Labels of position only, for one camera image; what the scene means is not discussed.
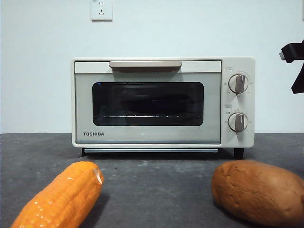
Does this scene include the oven door with beige handle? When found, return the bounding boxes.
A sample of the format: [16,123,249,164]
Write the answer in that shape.
[74,60,222,145]

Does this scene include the white Toshiba toaster oven body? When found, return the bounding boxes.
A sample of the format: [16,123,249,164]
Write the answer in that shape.
[70,57,256,159]

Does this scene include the beige round oven knob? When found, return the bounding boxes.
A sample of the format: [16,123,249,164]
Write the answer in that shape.
[228,73,249,94]
[227,112,249,133]

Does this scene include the silver oven crumb tray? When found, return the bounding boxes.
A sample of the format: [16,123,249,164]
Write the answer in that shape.
[83,148,219,153]

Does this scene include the brown sweet potato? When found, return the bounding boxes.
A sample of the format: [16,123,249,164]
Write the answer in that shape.
[210,159,304,228]

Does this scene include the orange corn cob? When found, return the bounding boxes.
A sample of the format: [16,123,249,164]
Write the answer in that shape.
[10,161,105,228]

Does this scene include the white wall socket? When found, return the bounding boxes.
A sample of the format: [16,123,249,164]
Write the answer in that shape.
[91,0,113,22]

